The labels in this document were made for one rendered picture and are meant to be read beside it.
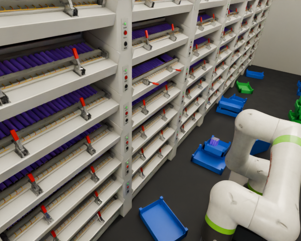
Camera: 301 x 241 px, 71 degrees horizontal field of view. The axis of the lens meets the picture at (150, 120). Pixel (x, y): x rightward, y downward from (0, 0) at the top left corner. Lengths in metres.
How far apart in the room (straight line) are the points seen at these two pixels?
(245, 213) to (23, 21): 0.77
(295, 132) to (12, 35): 0.97
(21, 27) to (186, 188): 1.58
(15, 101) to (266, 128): 0.90
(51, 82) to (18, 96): 0.11
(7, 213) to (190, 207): 1.24
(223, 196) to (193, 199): 1.15
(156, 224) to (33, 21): 1.39
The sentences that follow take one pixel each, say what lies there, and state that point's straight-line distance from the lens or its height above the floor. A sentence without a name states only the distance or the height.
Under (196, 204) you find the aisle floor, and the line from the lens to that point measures 1.78.
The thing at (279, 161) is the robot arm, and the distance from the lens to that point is 0.84.
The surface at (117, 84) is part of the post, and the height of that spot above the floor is 1.03.
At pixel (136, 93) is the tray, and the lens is 1.09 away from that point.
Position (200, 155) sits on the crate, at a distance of 2.16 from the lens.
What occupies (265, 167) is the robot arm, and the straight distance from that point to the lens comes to 1.33.
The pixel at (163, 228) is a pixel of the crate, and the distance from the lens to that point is 1.63.
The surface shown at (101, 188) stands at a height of 0.38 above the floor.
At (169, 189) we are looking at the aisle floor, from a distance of 1.82.
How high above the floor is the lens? 1.42
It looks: 34 degrees down
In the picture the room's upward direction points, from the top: 3 degrees clockwise
